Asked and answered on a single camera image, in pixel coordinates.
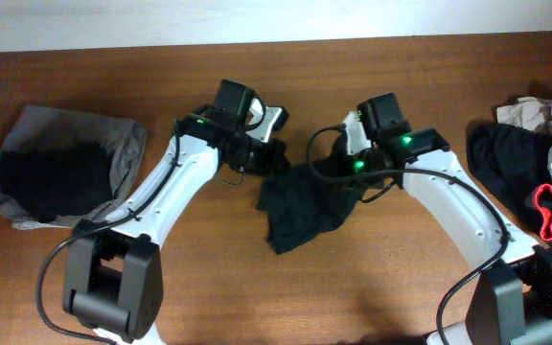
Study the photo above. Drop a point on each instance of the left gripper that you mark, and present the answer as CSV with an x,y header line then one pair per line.
x,y
266,156

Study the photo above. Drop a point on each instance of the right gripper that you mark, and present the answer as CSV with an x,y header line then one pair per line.
x,y
339,159

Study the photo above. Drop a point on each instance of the black Nike t-shirt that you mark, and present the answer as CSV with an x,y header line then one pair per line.
x,y
300,207

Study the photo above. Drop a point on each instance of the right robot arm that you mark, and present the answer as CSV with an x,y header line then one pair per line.
x,y
512,301

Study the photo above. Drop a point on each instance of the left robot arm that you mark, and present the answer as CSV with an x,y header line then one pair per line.
x,y
113,282

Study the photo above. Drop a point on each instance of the black and red garment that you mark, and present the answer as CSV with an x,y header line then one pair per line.
x,y
512,164

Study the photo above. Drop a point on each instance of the white crumpled garment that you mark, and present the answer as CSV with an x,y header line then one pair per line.
x,y
529,113

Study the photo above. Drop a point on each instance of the black folded shirt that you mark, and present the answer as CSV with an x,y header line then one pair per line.
x,y
58,182

